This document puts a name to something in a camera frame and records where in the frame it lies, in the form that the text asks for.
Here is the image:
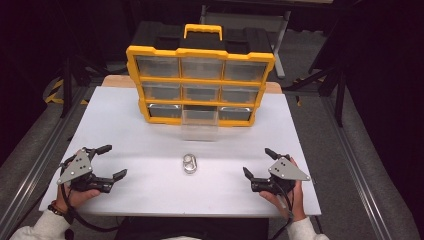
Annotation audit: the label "black metal stand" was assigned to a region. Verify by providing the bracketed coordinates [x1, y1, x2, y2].
[54, 0, 113, 119]
[282, 49, 348, 128]

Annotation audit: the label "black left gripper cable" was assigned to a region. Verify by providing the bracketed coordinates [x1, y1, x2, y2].
[59, 163, 122, 233]

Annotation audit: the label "clear plastic drawer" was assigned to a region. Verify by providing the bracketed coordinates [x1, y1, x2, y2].
[181, 105, 220, 142]

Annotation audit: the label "dark beaded wristband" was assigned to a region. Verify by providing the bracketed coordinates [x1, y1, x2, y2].
[47, 199, 76, 225]

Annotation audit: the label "aluminium rail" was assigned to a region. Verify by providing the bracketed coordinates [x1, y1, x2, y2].
[0, 85, 89, 236]
[320, 95, 393, 240]

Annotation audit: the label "grid of clear drawers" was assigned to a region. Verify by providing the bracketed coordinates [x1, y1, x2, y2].
[134, 55, 269, 122]

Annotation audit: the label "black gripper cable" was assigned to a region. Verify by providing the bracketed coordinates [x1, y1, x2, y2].
[270, 181, 296, 240]
[59, 163, 122, 233]

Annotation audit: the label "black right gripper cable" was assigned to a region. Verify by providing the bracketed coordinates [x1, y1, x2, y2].
[270, 181, 296, 240]

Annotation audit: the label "person's dark clothing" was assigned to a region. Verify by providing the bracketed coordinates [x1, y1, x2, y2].
[114, 216, 270, 240]

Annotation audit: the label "yellow black organizer cabinet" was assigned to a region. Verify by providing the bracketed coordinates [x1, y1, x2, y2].
[125, 20, 277, 128]

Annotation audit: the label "small silver metal part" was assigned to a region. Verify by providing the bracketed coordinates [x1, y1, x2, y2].
[182, 152, 199, 175]

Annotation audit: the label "yellow black hazard tape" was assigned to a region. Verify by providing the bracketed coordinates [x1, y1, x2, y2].
[44, 77, 90, 106]

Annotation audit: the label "person's left hand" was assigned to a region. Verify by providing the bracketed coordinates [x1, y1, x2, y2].
[54, 183, 102, 213]

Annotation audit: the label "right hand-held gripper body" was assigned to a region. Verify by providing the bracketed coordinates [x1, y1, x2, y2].
[251, 154, 312, 196]

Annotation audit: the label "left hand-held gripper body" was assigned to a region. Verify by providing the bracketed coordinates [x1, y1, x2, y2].
[57, 145, 114, 194]

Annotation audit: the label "person's right hand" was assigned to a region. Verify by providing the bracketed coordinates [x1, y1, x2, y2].
[259, 157, 307, 222]

